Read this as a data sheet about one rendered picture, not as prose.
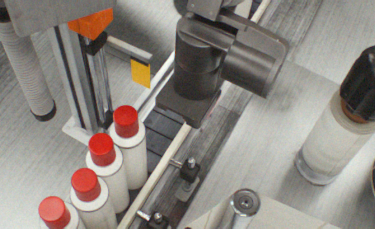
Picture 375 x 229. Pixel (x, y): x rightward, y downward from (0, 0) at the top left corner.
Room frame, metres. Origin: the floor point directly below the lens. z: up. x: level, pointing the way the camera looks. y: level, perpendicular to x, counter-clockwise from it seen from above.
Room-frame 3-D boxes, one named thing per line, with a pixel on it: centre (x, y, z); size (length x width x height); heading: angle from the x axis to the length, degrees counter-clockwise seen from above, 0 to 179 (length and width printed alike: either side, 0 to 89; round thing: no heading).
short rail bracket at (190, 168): (0.30, -0.03, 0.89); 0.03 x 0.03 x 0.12; 66
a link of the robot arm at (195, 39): (0.33, -0.02, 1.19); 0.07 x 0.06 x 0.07; 66
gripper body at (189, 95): (0.33, -0.02, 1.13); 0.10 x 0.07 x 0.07; 155
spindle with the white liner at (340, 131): (0.35, -0.26, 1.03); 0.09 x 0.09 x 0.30
